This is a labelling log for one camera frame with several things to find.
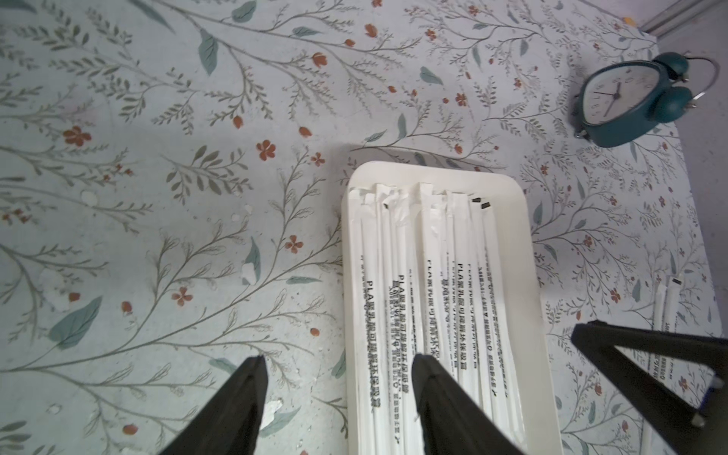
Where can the teal alarm clock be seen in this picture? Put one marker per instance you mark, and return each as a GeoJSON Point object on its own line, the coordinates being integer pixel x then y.
{"type": "Point", "coordinates": [624, 101]}

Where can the white storage tray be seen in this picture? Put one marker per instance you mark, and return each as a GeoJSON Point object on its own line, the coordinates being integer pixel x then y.
{"type": "Point", "coordinates": [521, 289]}

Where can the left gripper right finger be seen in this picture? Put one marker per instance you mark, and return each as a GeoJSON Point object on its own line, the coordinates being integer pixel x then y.
{"type": "Point", "coordinates": [451, 421]}

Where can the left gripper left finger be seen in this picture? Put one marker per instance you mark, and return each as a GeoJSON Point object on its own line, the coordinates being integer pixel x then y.
{"type": "Point", "coordinates": [230, 423]}

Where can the wrapped straw right bundle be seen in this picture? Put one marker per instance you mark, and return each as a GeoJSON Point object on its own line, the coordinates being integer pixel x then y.
{"type": "Point", "coordinates": [514, 422]}

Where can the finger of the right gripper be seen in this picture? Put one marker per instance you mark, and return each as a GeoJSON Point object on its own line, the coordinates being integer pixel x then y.
{"type": "Point", "coordinates": [708, 351]}
{"type": "Point", "coordinates": [666, 412]}

